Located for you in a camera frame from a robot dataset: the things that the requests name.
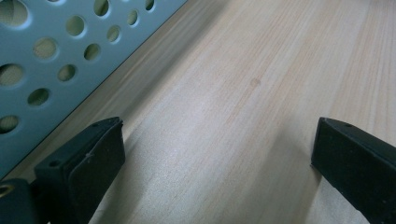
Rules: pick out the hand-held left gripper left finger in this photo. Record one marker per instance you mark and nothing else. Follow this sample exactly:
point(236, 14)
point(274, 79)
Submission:
point(84, 168)

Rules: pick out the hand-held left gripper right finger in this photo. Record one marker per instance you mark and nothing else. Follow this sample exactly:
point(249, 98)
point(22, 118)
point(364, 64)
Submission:
point(358, 165)

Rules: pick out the grey perforated metal panel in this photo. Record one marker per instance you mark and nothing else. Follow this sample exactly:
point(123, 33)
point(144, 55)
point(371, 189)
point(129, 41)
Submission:
point(62, 56)

